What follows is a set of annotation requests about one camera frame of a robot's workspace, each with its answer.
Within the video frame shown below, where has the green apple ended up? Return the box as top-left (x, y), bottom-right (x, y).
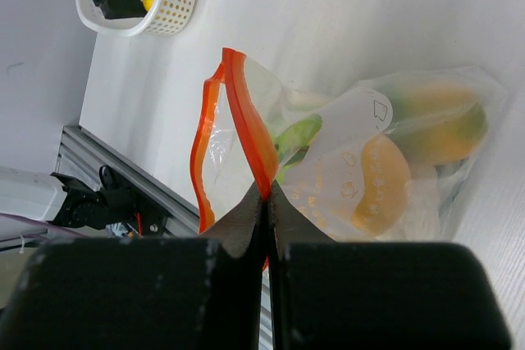
top-left (273, 114), bottom-right (322, 183)

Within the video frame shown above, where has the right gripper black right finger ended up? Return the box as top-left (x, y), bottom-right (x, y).
top-left (268, 184), bottom-right (512, 349)

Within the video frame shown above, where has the white perforated plastic basket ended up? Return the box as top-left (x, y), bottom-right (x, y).
top-left (75, 0), bottom-right (197, 37)

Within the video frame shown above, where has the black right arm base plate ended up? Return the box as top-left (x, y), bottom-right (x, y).
top-left (125, 198), bottom-right (168, 237)

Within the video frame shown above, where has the aluminium rail frame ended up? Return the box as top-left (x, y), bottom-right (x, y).
top-left (52, 126), bottom-right (199, 238)

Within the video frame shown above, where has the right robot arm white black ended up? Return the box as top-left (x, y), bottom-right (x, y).
top-left (1, 166), bottom-right (512, 349)

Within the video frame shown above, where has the clear zip bag orange zipper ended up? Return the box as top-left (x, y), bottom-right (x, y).
top-left (189, 48), bottom-right (506, 242)

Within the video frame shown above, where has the orange round fruit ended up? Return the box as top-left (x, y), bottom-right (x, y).
top-left (351, 134), bottom-right (412, 237)

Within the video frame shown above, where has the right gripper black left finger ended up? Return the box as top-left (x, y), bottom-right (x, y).
top-left (1, 186), bottom-right (265, 349)

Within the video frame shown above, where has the yellow-green mango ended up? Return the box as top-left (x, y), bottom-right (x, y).
top-left (380, 80), bottom-right (488, 166)

